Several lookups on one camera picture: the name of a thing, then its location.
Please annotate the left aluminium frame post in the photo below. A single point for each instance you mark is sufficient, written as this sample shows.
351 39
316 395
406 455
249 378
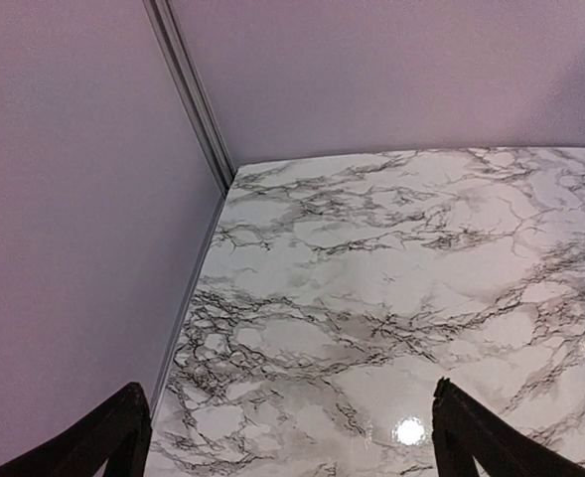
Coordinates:
174 46

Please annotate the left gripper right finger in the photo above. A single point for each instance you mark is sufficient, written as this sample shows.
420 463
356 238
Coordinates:
467 436

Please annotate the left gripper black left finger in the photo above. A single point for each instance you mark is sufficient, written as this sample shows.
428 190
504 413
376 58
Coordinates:
113 438

